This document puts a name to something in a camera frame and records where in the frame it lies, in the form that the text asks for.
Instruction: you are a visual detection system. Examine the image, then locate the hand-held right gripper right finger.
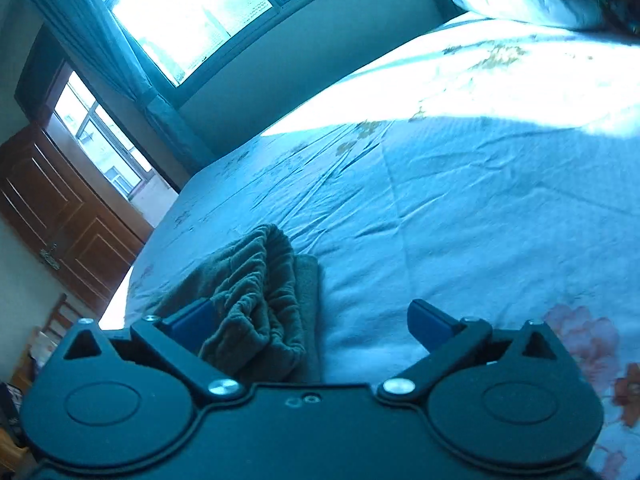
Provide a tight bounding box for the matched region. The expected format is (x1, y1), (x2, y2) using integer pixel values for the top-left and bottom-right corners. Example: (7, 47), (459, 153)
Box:
(376, 299), (558, 403)

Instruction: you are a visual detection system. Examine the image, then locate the window behind doorway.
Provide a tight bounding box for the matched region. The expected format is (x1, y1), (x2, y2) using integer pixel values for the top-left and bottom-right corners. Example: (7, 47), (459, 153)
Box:
(52, 70), (153, 201)

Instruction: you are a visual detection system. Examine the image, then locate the wooden chair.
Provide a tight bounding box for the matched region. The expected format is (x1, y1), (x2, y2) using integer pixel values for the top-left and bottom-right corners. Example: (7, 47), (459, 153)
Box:
(10, 292), (83, 396)

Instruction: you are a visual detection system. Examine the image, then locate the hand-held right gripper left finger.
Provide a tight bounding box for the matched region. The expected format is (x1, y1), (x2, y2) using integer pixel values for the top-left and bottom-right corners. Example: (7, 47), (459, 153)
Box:
(62, 297), (246, 401)

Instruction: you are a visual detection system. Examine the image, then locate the brown wooden door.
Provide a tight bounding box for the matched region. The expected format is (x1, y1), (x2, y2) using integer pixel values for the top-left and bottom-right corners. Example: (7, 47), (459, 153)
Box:
(0, 122), (153, 317)

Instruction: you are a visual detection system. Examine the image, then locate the large bedroom window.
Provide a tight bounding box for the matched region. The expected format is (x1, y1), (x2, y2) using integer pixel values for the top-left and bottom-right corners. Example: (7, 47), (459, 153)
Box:
(82, 0), (361, 88)

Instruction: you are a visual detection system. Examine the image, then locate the bed with floral sheet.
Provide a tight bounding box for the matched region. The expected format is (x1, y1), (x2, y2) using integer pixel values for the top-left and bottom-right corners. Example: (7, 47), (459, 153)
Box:
(100, 10), (640, 480)

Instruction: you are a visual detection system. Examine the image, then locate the blue window curtain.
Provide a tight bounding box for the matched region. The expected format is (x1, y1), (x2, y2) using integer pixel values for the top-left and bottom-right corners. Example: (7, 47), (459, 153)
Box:
(20, 0), (216, 177)

